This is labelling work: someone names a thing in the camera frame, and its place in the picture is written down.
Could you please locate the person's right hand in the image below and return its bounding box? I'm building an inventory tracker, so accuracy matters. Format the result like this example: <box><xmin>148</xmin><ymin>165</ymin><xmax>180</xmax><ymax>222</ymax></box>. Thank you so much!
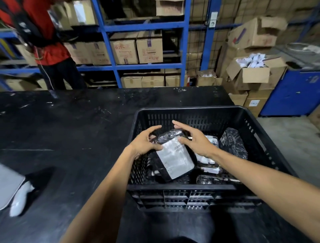
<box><xmin>172</xmin><ymin>120</ymin><xmax>221</xmax><ymax>162</ymax></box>

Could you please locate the person's left hand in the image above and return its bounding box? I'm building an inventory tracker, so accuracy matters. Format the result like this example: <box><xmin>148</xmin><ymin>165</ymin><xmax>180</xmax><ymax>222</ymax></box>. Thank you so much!
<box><xmin>126</xmin><ymin>125</ymin><xmax>163</xmax><ymax>161</ymax></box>

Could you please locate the black parcel with white label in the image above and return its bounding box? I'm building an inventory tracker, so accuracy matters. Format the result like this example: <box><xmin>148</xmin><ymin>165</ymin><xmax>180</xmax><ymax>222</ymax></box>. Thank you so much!
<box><xmin>149</xmin><ymin>129</ymin><xmax>196</xmax><ymax>182</ymax></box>

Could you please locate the person's right forearm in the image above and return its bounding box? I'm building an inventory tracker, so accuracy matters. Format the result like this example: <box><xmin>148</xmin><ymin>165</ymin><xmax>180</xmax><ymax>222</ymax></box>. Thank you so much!
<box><xmin>211</xmin><ymin>148</ymin><xmax>320</xmax><ymax>242</ymax></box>

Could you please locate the person's left forearm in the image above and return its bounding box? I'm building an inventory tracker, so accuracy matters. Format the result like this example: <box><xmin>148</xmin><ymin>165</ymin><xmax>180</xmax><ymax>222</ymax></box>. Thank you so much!
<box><xmin>59</xmin><ymin>145</ymin><xmax>137</xmax><ymax>243</ymax></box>

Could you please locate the flat black wrapped parcel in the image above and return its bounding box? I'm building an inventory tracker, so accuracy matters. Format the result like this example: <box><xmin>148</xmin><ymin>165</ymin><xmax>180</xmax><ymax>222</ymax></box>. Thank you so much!
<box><xmin>196</xmin><ymin>175</ymin><xmax>241</xmax><ymax>186</ymax></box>

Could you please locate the shiny black wrapped parcel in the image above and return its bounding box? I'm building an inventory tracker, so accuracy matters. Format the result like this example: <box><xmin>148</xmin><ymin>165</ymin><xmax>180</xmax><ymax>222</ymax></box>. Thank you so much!
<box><xmin>218</xmin><ymin>127</ymin><xmax>248</xmax><ymax>161</ymax></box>

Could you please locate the black plastic crate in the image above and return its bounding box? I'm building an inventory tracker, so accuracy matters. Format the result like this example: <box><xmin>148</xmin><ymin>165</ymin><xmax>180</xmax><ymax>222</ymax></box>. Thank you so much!
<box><xmin>126</xmin><ymin>105</ymin><xmax>298</xmax><ymax>214</ymax></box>

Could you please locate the low cardboard box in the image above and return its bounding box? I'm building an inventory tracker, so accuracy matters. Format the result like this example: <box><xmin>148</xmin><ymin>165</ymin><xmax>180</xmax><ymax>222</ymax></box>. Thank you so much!
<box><xmin>120</xmin><ymin>76</ymin><xmax>143</xmax><ymax>89</ymax></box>
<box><xmin>165</xmin><ymin>75</ymin><xmax>181</xmax><ymax>87</ymax></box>
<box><xmin>141</xmin><ymin>75</ymin><xmax>165</xmax><ymax>88</ymax></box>

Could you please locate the small open cardboard box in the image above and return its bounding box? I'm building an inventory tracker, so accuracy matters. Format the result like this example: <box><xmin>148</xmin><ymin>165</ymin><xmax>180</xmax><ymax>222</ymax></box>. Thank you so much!
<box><xmin>196</xmin><ymin>70</ymin><xmax>223</xmax><ymax>87</ymax></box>

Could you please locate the small plain cardboard box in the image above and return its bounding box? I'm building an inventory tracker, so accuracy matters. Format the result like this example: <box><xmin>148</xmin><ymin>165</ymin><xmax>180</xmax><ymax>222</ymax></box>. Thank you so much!
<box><xmin>228</xmin><ymin>92</ymin><xmax>248</xmax><ymax>106</ymax></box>

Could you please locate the cardboard box with white label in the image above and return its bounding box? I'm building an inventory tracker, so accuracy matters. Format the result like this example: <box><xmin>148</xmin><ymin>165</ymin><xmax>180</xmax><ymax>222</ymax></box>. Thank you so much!
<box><xmin>243</xmin><ymin>89</ymin><xmax>273</xmax><ymax>118</ymax></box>

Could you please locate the blue metal shelving rack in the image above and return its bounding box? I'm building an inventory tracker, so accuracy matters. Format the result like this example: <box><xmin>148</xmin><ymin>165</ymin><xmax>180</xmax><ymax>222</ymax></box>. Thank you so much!
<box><xmin>0</xmin><ymin>0</ymin><xmax>191</xmax><ymax>91</ymax></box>

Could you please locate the cardboard box with purple label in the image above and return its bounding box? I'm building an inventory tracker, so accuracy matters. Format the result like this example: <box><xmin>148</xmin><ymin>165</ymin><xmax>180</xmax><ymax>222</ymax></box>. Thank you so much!
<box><xmin>136</xmin><ymin>30</ymin><xmax>164</xmax><ymax>64</ymax></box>

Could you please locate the cardboard box with red print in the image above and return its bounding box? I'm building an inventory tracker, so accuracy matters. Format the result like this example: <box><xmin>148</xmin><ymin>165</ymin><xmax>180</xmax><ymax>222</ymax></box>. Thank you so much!
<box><xmin>109</xmin><ymin>32</ymin><xmax>139</xmax><ymax>65</ymax></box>

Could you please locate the pile of white packets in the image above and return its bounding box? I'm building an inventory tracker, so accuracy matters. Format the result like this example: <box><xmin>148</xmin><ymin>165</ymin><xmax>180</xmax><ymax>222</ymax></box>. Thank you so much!
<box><xmin>236</xmin><ymin>53</ymin><xmax>267</xmax><ymax>69</ymax></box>

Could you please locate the cardboard box with faded print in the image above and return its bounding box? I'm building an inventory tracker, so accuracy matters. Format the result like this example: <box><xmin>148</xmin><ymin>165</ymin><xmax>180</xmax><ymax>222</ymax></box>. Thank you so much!
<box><xmin>63</xmin><ymin>42</ymin><xmax>93</xmax><ymax>65</ymax></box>
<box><xmin>84</xmin><ymin>41</ymin><xmax>112</xmax><ymax>66</ymax></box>

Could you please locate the blue metal cabinet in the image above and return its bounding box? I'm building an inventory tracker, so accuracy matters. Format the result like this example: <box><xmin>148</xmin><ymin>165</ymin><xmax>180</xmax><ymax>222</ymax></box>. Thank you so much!
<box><xmin>259</xmin><ymin>68</ymin><xmax>320</xmax><ymax>117</ymax></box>

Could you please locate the tilted open cardboard box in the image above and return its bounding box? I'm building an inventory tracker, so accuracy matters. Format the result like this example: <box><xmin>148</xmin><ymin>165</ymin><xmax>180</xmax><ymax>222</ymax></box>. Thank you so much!
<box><xmin>227</xmin><ymin>16</ymin><xmax>288</xmax><ymax>50</ymax></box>

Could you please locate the white handheld device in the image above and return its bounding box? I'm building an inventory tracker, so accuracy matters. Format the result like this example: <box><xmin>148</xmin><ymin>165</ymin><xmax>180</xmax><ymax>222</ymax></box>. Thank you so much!
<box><xmin>9</xmin><ymin>181</ymin><xmax>35</xmax><ymax>217</ymax></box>

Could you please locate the long flat cardboard box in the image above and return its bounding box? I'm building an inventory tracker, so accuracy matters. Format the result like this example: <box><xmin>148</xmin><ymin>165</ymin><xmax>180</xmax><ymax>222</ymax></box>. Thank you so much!
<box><xmin>4</xmin><ymin>78</ymin><xmax>48</xmax><ymax>91</ymax></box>

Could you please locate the stack of boxes behind mesh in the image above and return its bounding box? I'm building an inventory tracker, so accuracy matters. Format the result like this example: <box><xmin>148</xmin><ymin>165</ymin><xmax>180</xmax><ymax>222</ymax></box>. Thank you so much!
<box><xmin>189</xmin><ymin>0</ymin><xmax>320</xmax><ymax>75</ymax></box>

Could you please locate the grey flat sheet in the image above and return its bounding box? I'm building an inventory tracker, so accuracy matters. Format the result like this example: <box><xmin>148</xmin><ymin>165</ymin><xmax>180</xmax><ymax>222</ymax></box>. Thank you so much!
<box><xmin>0</xmin><ymin>163</ymin><xmax>26</xmax><ymax>211</ymax></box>

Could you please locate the cardboard box with white sheet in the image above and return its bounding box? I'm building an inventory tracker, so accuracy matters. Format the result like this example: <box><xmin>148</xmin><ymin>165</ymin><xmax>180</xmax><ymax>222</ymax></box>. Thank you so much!
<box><xmin>63</xmin><ymin>0</ymin><xmax>98</xmax><ymax>27</ymax></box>

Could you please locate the black backpack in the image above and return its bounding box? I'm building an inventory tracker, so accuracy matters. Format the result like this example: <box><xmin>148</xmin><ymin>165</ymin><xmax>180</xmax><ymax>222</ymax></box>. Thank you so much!
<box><xmin>0</xmin><ymin>0</ymin><xmax>59</xmax><ymax>48</ymax></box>

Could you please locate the blue rack with wire mesh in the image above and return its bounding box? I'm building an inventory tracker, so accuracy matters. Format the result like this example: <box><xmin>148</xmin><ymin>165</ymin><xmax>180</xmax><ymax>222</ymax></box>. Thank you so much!
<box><xmin>188</xmin><ymin>0</ymin><xmax>320</xmax><ymax>75</ymax></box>

